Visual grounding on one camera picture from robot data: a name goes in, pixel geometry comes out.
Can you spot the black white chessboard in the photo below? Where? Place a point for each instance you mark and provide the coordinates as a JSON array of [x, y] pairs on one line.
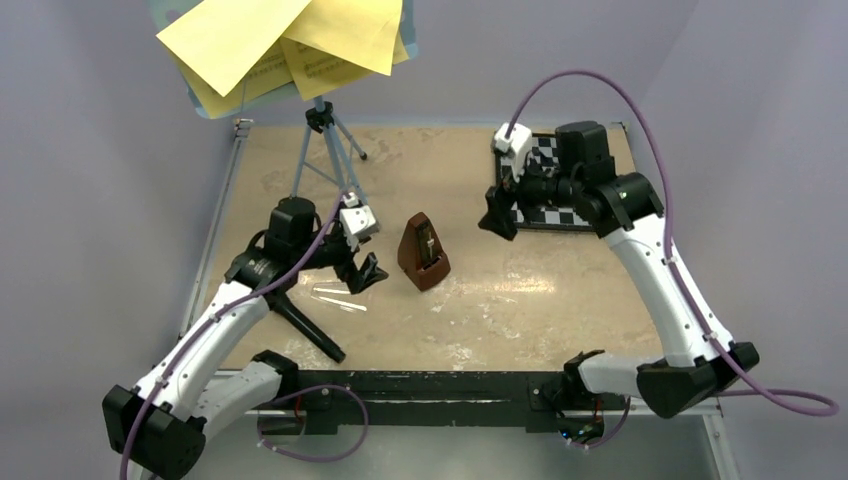
[[563, 217]]

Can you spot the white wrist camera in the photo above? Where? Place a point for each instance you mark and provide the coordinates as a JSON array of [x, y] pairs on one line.
[[358, 220], [513, 143]]

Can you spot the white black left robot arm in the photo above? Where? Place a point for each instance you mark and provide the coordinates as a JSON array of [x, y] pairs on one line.
[[160, 426]]

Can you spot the yellow sheet music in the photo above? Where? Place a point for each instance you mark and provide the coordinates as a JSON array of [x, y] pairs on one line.
[[314, 72], [221, 41], [362, 32]]

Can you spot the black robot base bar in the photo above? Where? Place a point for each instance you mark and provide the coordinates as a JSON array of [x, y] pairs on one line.
[[535, 401]]

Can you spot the yellow sheet music front right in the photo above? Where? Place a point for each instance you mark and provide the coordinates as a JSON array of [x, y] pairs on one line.
[[362, 32]]

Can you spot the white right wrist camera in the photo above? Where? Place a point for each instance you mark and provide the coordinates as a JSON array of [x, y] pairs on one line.
[[513, 143]]

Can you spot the yellow sheet music front left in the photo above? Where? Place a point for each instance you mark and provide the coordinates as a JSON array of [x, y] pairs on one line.
[[221, 41]]

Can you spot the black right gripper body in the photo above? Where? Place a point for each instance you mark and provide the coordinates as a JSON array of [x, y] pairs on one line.
[[536, 187]]

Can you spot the yellow sheet music back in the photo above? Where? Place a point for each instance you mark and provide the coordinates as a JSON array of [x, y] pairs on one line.
[[314, 72]]

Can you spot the light blue music stand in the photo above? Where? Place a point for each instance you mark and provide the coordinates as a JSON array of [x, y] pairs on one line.
[[320, 120]]

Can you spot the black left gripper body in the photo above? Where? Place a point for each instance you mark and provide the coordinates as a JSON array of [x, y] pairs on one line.
[[333, 251]]

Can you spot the black microphone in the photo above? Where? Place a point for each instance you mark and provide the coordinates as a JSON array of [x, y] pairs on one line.
[[283, 306]]

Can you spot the brown wooden metronome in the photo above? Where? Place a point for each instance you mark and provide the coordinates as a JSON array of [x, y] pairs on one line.
[[420, 255]]

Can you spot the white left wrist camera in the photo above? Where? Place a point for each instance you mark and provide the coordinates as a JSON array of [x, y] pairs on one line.
[[358, 220]]

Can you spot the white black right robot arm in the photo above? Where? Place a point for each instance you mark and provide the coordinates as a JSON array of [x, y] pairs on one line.
[[700, 358]]

